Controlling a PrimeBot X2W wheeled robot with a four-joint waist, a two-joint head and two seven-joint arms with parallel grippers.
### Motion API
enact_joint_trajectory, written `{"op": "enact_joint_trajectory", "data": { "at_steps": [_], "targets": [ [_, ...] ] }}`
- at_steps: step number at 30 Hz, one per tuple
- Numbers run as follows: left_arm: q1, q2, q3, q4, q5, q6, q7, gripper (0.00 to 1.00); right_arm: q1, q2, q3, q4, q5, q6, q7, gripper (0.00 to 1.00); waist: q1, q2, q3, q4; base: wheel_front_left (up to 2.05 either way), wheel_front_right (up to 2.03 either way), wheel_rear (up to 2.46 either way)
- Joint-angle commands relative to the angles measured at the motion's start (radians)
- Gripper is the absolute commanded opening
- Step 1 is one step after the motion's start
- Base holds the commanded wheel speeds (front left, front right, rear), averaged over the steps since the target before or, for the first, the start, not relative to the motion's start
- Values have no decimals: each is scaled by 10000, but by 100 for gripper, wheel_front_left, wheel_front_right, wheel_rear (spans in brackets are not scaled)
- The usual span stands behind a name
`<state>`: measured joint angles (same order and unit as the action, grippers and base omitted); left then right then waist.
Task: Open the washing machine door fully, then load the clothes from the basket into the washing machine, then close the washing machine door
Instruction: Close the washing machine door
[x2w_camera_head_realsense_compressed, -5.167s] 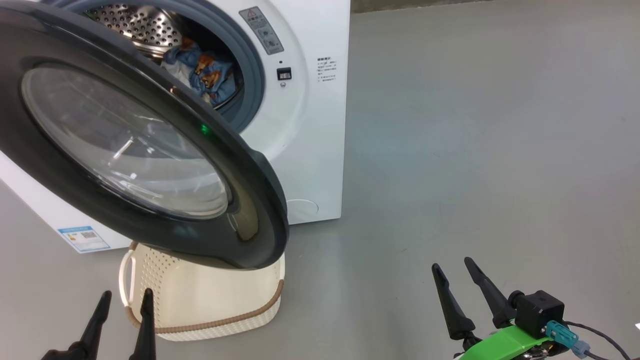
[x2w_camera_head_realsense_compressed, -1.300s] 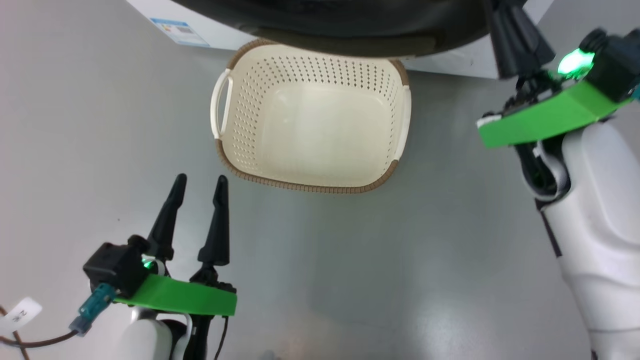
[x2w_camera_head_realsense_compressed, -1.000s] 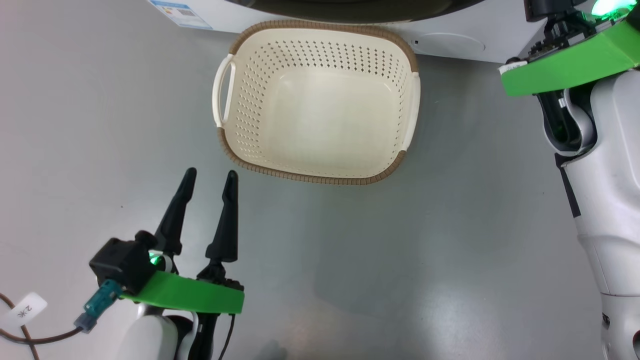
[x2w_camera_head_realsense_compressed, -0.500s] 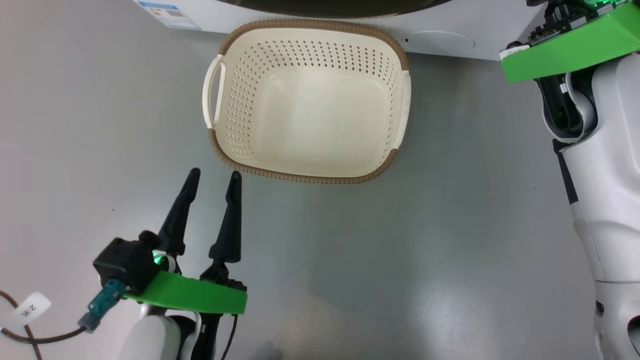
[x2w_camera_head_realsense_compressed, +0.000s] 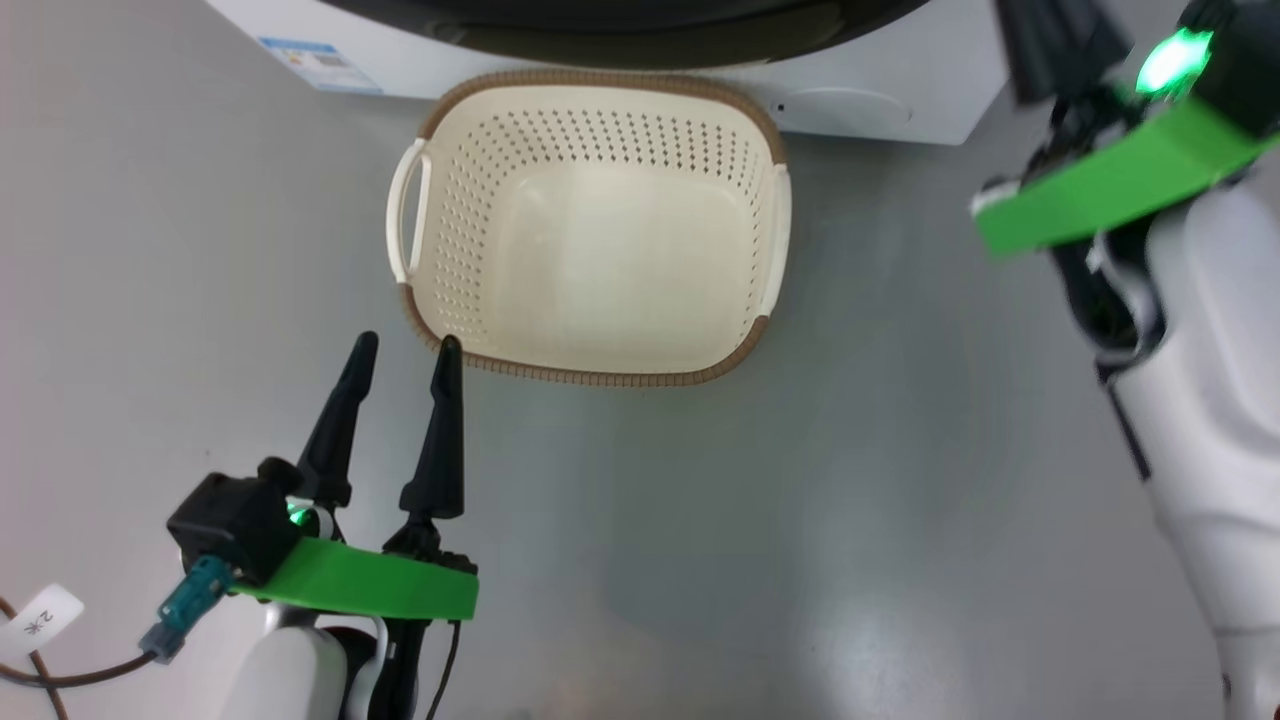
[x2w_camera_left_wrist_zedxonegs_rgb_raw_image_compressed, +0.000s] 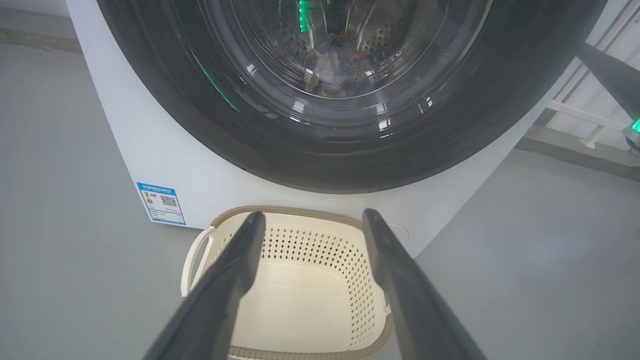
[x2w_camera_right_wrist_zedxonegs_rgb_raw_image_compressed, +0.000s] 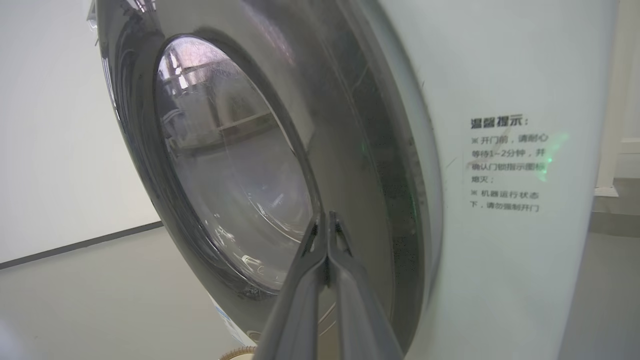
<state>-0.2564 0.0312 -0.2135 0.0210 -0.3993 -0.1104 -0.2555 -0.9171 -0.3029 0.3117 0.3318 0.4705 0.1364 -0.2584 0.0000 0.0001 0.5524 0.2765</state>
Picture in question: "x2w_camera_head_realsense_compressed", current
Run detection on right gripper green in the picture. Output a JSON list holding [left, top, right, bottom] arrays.
[[970, 0, 1280, 351]]

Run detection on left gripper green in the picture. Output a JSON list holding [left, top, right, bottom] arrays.
[[232, 331, 480, 716]]

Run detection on glass washing machine door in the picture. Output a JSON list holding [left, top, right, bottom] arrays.
[[318, 0, 933, 71]]

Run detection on white front-load washing machine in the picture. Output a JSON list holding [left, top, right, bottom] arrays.
[[205, 0, 1011, 147]]

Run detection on cream perforated laundry basket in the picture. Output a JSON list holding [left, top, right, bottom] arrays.
[[386, 68, 793, 389]]

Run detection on blue energy label sticker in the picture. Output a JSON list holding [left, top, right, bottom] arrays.
[[258, 37, 384, 96]]

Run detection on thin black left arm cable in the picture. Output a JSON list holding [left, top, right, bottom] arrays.
[[425, 620, 463, 720]]

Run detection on left teal plug camera cable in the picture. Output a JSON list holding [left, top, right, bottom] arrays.
[[0, 556, 236, 691]]

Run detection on white paper cable tag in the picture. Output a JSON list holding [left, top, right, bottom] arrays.
[[0, 583, 86, 661]]

